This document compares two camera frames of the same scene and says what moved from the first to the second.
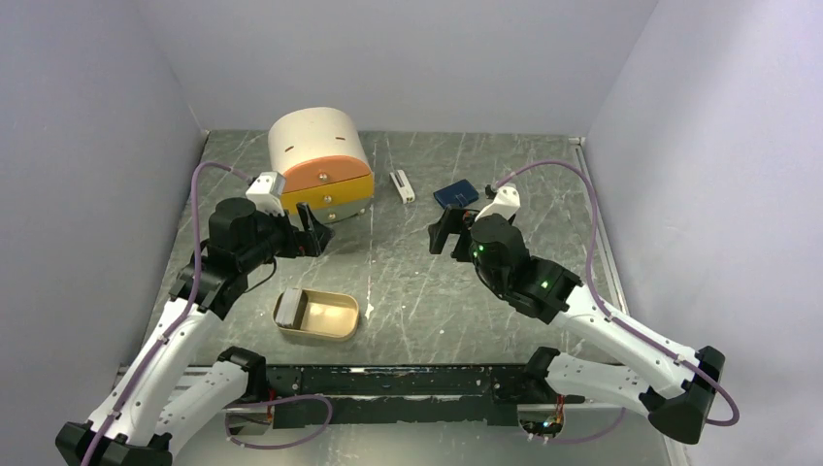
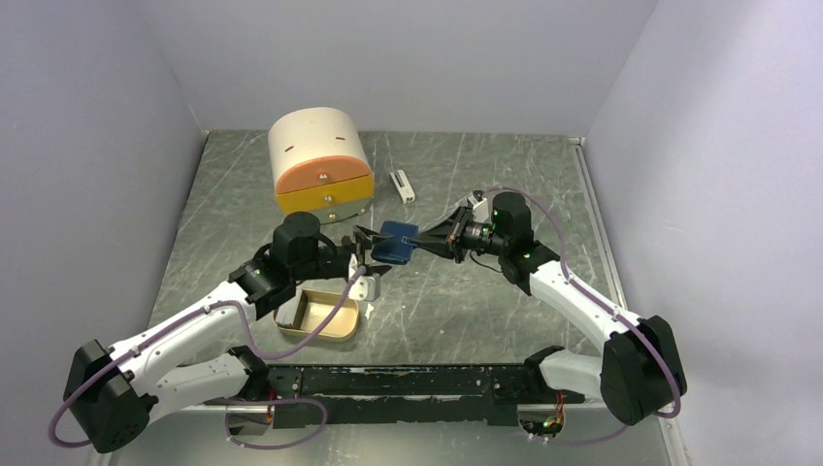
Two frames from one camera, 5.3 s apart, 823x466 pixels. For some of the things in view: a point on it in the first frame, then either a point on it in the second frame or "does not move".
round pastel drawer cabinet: [324, 159] does not move
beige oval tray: [329, 316] does not move
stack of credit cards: [288, 307] does not move
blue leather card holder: [458, 193] to [394, 250]
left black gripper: [316, 234] to [365, 238]
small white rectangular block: [403, 186] does not move
